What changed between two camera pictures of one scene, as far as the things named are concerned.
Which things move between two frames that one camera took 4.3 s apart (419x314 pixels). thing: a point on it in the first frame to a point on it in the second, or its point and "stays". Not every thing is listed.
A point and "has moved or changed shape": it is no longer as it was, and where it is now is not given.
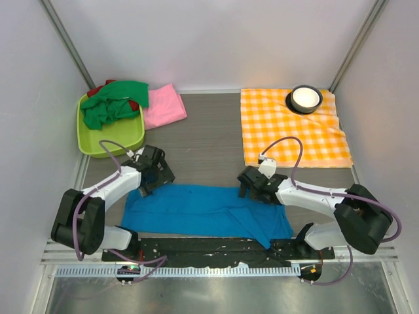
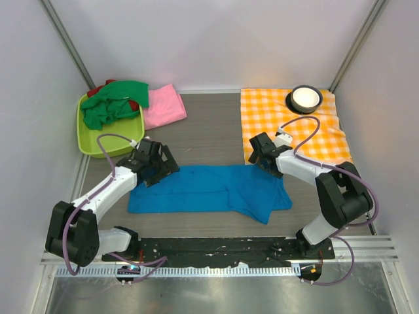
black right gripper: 243,190 to 255,158
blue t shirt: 203,209 has moved or changed shape
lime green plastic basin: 129,131 stays
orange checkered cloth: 267,120 stays
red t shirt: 134,105 stays
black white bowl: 304,99 stays
